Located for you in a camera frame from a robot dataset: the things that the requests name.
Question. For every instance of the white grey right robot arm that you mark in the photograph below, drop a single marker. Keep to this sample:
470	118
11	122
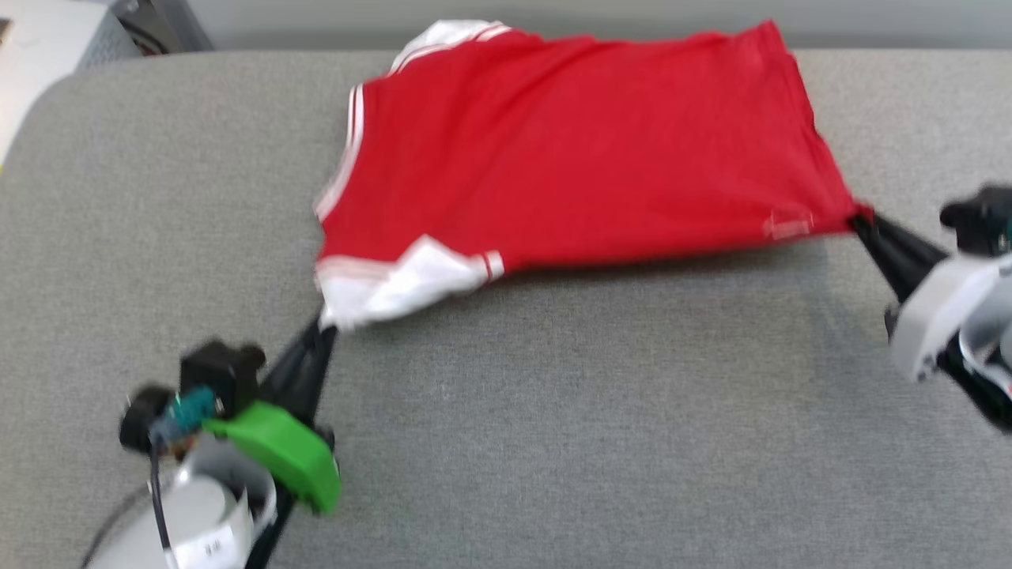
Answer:
988	356

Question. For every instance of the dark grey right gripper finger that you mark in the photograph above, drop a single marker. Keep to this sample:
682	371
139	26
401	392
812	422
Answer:
909	245
889	265

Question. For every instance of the grey fabric sofa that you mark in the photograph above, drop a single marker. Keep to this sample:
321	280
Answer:
553	411

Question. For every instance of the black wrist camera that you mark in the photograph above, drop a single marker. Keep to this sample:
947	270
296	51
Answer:
217	375
980	221

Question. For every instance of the white flat box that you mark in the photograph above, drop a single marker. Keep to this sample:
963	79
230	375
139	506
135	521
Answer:
47	55

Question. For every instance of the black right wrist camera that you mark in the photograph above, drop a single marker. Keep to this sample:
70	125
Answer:
980	221

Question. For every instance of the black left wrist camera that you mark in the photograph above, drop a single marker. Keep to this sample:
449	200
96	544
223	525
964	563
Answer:
217	375

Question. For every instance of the red and white sports shirt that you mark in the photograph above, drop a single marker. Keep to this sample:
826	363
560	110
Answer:
593	150

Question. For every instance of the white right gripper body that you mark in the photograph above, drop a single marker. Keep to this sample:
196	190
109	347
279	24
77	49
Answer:
933	316

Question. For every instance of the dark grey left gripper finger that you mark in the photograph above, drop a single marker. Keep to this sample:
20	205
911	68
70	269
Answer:
316	387
292	371

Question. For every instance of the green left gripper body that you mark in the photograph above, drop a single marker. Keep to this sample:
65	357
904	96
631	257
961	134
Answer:
292	458

